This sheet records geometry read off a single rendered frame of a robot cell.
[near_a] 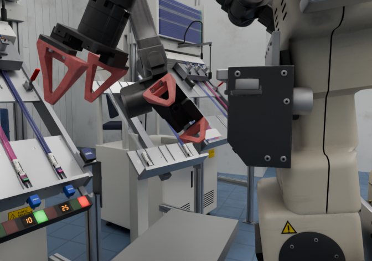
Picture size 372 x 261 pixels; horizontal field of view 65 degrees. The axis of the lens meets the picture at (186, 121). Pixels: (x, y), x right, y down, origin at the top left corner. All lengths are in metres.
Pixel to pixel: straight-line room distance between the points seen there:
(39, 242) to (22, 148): 0.49
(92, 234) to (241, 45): 2.94
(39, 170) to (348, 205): 0.84
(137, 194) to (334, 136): 0.95
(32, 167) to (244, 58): 2.96
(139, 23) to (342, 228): 0.59
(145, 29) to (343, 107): 0.46
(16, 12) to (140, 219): 1.03
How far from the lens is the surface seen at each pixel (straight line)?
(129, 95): 0.66
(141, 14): 0.76
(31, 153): 1.07
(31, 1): 5.41
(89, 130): 5.67
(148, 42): 0.71
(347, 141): 0.57
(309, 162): 0.52
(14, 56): 1.34
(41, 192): 0.99
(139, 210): 1.36
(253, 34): 3.65
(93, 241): 1.18
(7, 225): 0.93
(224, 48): 3.69
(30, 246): 1.41
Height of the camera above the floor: 1.00
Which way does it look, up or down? 5 degrees down
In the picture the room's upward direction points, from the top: straight up
